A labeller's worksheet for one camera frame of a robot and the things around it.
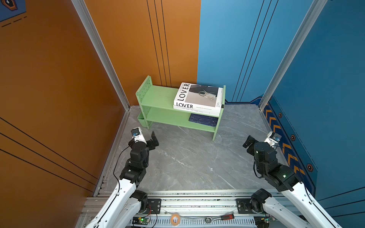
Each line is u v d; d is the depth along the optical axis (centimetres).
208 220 68
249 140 71
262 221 71
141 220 71
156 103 85
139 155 55
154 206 74
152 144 69
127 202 60
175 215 71
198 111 79
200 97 79
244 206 72
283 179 47
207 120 91
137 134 63
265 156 51
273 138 58
